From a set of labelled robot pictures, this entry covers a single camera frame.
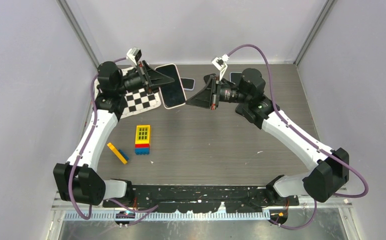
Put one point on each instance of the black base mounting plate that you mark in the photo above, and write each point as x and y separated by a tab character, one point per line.
204	198

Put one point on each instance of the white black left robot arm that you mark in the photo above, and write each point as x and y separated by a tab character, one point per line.
77	179

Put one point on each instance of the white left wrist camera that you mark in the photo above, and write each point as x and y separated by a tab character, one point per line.
134	55

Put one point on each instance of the yellow red blue block house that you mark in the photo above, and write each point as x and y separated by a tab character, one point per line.
142	139

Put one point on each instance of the beige phone case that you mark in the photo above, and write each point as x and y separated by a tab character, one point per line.
172	94

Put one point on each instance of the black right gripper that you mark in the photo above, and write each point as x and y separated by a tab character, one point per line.
206	98

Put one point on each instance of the phone in lilac case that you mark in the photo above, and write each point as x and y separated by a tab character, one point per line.
188	83

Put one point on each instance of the aluminium frame rail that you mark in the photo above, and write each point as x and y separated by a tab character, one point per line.
112	211

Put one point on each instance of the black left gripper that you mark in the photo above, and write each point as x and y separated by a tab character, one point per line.
153	78

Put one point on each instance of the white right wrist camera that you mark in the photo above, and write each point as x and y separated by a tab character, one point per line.
221	64

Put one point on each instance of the phone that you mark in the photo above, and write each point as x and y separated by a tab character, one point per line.
188	83
235	77

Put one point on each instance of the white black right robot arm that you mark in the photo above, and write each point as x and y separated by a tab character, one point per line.
326	171

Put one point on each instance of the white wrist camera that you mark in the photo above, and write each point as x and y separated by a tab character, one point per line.
221	64
134	55

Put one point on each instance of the checkerboard calibration mat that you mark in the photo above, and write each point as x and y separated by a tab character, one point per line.
136	96

